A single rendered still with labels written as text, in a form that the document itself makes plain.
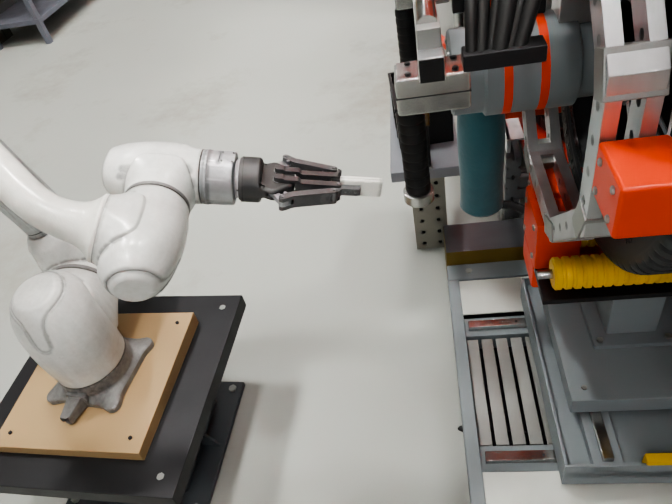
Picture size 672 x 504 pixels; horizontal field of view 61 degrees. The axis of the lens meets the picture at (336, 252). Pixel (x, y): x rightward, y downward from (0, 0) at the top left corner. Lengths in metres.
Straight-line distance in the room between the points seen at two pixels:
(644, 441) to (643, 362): 0.15
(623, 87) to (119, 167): 0.70
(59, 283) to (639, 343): 1.16
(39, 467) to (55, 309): 0.35
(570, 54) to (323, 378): 1.04
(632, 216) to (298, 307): 1.24
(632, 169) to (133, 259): 0.61
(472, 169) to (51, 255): 0.87
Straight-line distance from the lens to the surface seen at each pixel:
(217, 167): 0.93
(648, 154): 0.69
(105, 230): 0.83
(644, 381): 1.30
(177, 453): 1.22
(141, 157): 0.94
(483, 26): 0.69
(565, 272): 1.04
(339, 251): 1.89
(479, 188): 1.16
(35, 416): 1.41
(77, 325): 1.19
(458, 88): 0.72
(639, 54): 0.68
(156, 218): 0.84
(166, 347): 1.34
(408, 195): 0.83
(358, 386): 1.54
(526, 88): 0.88
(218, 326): 1.37
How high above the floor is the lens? 1.28
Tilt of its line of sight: 43 degrees down
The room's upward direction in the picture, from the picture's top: 14 degrees counter-clockwise
